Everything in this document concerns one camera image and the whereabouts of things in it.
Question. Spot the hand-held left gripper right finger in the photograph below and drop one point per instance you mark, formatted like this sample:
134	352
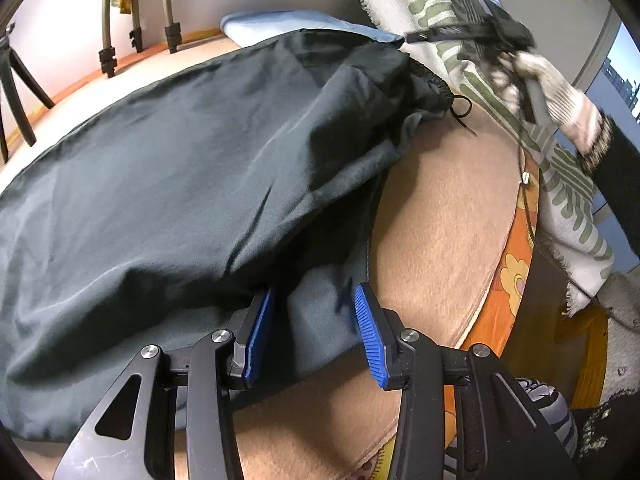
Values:
369	340

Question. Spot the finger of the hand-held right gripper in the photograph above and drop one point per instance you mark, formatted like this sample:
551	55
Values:
445	34

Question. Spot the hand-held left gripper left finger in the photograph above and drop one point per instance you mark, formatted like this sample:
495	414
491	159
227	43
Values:
257	332

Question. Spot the black pants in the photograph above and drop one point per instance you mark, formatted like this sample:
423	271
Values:
165	185

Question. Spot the person's right hand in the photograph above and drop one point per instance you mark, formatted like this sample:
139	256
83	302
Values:
565	105

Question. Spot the window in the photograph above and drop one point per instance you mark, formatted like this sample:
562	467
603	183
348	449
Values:
622	75

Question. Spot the light blue pillow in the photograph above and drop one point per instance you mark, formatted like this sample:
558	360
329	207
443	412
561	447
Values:
300	22

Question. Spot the orange floral bed sheet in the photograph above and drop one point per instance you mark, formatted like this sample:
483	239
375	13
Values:
510	280

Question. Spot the white green patterned blanket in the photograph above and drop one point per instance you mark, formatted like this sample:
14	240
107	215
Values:
560	170

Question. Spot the grey striped cloth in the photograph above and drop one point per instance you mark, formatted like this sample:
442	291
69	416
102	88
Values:
550	410

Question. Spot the grey stand leg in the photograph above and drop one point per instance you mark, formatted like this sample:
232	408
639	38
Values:
170	15
107	35
135	20

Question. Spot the black tripod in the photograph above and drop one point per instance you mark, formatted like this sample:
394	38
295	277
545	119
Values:
15	90

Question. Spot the wooden bed frame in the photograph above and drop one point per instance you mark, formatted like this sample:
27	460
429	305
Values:
587	355

